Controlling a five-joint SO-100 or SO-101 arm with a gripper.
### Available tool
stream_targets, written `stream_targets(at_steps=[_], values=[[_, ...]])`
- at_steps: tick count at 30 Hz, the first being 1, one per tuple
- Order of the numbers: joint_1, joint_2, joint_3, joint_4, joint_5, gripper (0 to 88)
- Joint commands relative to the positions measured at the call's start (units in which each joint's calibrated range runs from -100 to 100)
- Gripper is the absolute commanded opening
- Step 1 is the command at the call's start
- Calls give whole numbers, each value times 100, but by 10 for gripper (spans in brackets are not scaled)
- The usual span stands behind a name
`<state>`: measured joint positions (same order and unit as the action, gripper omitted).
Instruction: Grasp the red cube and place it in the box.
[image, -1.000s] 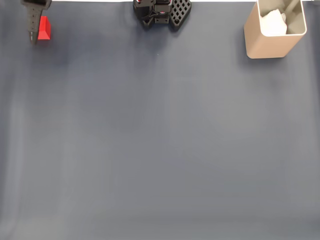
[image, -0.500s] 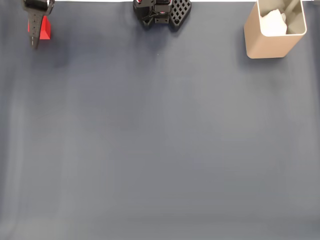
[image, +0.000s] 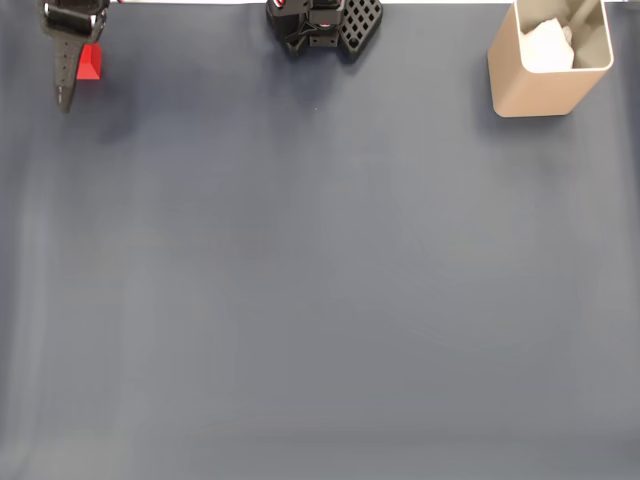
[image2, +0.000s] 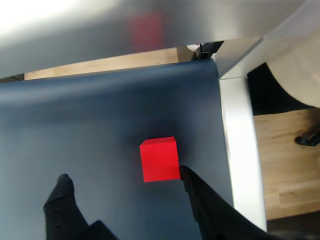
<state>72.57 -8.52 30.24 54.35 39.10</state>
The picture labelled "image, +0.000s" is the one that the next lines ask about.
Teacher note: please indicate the red cube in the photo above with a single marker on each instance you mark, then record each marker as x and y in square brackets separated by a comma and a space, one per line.
[91, 65]

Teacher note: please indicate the beige open box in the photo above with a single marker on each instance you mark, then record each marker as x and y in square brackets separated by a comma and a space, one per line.
[530, 92]

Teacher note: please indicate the dark grey table mat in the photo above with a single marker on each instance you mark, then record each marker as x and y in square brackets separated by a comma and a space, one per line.
[320, 300]

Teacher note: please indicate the white crumpled paper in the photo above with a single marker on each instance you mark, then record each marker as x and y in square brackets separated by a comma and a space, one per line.
[545, 47]

